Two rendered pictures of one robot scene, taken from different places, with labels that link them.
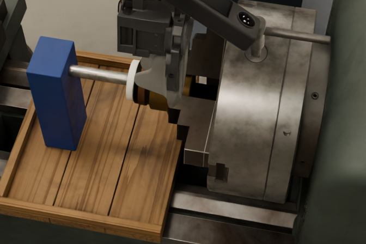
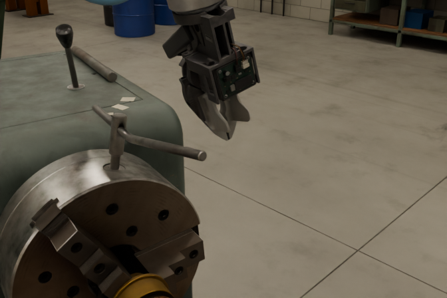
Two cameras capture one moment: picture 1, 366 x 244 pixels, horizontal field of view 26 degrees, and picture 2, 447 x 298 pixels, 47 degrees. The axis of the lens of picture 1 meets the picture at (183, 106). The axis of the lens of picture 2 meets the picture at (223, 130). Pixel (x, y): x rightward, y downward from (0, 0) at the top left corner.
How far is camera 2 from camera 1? 1.32 m
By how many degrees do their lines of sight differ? 93
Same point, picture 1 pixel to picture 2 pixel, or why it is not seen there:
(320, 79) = not seen: hidden behind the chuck
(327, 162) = (170, 125)
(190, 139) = (190, 242)
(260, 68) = (126, 164)
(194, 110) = (159, 259)
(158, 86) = (238, 112)
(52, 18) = not seen: outside the picture
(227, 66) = (141, 176)
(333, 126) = (142, 129)
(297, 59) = (100, 153)
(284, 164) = not seen: hidden behind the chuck
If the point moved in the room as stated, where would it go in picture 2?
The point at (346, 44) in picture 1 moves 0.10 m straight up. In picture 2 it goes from (64, 144) to (56, 87)
